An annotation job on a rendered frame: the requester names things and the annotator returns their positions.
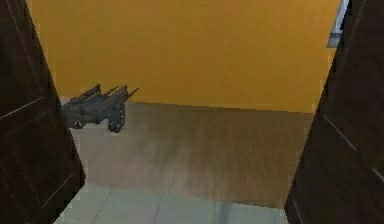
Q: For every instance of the grey wheeled cart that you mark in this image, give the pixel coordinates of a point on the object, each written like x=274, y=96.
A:
x=96, y=108

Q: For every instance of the dark brown wooden door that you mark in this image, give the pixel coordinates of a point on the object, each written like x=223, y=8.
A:
x=346, y=140
x=30, y=133

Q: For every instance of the white framed window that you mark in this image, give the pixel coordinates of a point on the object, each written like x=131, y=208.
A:
x=338, y=23

